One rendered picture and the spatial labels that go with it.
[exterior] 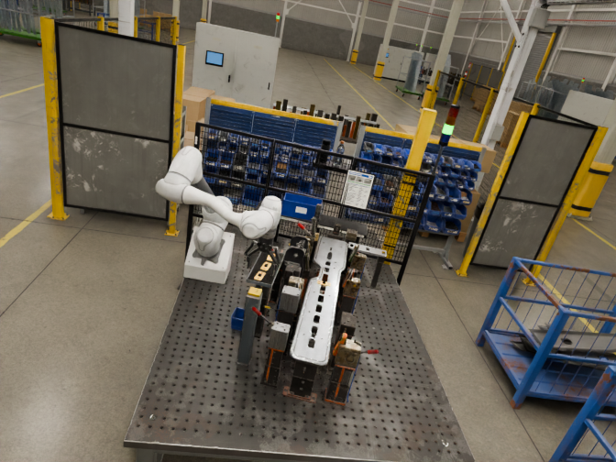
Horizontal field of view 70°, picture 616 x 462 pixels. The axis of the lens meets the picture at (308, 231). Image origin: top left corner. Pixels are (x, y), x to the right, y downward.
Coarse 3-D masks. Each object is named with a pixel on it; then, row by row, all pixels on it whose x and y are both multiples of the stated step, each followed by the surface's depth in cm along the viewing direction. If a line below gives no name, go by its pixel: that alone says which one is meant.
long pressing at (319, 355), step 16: (320, 240) 323; (336, 240) 329; (320, 256) 302; (336, 256) 307; (320, 272) 281; (336, 272) 286; (320, 288) 266; (336, 288) 270; (304, 304) 246; (320, 304) 250; (304, 320) 234; (320, 320) 237; (304, 336) 222; (320, 336) 224; (304, 352) 212; (320, 352) 214
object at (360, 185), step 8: (352, 176) 346; (360, 176) 345; (368, 176) 344; (344, 184) 349; (352, 184) 348; (360, 184) 348; (368, 184) 347; (344, 192) 352; (352, 192) 351; (360, 192) 350; (368, 192) 349; (344, 200) 355; (352, 200) 354; (360, 200) 353; (368, 200) 352; (360, 208) 355
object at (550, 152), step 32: (544, 128) 467; (576, 128) 470; (512, 160) 480; (544, 160) 483; (576, 160) 487; (512, 192) 499; (544, 192) 502; (480, 224) 511; (512, 224) 519; (544, 224) 520; (480, 256) 535; (512, 256) 539; (544, 256) 537
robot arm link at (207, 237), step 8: (208, 224) 285; (200, 232) 278; (208, 232) 278; (216, 232) 284; (200, 240) 277; (208, 240) 277; (216, 240) 282; (200, 248) 282; (208, 248) 281; (216, 248) 289; (208, 256) 294
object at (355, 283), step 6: (348, 282) 272; (354, 282) 272; (348, 288) 274; (354, 288) 274; (348, 294) 276; (354, 294) 275; (342, 300) 282; (348, 300) 278; (342, 306) 280; (348, 306) 280; (354, 306) 280; (342, 312) 282; (348, 312) 282; (336, 318) 288; (336, 324) 285
